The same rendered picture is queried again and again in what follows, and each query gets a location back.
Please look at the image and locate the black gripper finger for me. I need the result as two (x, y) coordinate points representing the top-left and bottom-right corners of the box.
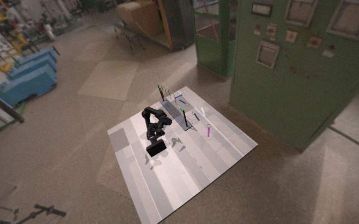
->
(153, 131), (162, 141)
(147, 130), (154, 139)

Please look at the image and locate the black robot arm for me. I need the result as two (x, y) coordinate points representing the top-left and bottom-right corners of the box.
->
(141, 107), (172, 145)

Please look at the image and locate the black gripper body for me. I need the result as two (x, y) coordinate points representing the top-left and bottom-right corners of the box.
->
(148, 122), (165, 136)

